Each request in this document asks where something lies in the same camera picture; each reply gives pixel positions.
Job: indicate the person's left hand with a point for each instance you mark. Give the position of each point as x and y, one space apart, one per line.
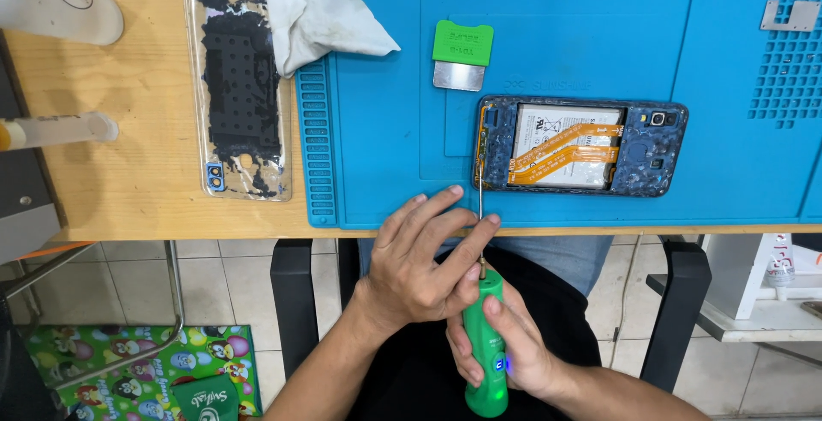
404 273

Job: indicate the person's right hand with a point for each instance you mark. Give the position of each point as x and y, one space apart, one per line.
530 353

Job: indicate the green electric screwdriver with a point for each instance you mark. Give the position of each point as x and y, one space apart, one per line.
485 344

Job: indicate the person's black shirt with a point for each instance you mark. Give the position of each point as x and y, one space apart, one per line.
417 376

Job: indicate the black chair armrest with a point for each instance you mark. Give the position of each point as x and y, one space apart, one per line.
674 312
294 305

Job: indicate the white side shelf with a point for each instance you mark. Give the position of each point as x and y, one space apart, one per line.
738 292

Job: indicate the opened smartphone with battery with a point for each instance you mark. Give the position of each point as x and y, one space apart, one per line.
642 157

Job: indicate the green scraper with metal blade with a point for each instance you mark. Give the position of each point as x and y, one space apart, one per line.
462 45

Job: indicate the green cloth with white logo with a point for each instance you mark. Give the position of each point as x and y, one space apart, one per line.
205 402

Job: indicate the clear phone back cover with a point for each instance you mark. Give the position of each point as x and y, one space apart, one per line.
237 87

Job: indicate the white tube with red print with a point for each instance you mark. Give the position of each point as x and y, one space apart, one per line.
779 267

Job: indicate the white crumpled cloth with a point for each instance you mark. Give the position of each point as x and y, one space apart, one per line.
314 10

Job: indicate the blue silicone repair mat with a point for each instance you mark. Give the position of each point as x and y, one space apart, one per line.
578 35

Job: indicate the colourful cartoon print bag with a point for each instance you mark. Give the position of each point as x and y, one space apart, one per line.
96 369

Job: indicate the clear glue syringe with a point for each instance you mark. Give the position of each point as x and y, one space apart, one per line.
58 130

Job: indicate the grey metal box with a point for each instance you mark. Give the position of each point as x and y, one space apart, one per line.
19 202

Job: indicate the small grey metal plate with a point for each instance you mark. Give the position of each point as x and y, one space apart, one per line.
799 16

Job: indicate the grey metal chair frame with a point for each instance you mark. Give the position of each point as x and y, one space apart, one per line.
160 318

